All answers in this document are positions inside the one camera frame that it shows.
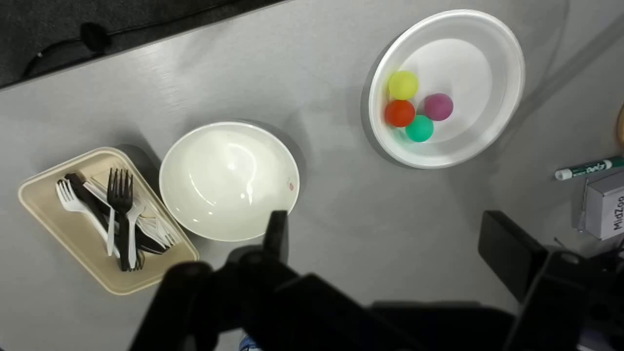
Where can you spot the green white marker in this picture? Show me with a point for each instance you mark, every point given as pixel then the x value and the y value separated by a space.
pixel 588 168

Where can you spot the green ball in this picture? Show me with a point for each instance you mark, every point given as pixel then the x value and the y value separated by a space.
pixel 419 129

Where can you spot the purple ball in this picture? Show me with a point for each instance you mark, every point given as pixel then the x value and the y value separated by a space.
pixel 436 106

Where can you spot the white foam plate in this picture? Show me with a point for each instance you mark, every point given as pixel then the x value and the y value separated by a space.
pixel 466 55

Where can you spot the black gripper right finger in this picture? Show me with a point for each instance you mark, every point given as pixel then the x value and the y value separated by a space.
pixel 509 252

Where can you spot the white plastic fork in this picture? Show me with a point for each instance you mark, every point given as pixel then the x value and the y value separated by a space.
pixel 68 199

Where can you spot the black plastic fork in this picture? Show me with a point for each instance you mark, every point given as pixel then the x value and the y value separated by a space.
pixel 119 195

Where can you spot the small white box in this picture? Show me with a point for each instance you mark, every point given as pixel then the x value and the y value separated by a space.
pixel 604 207

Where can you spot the yellow ball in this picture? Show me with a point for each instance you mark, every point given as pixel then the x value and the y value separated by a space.
pixel 401 84

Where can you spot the beige cutlery tray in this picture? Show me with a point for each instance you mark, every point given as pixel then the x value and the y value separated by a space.
pixel 159 242

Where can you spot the orange ball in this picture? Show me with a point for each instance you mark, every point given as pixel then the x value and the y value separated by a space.
pixel 397 114

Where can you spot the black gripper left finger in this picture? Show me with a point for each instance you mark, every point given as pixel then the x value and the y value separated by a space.
pixel 275 240

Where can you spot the white ceramic bowl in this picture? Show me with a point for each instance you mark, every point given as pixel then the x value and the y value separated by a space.
pixel 222 180

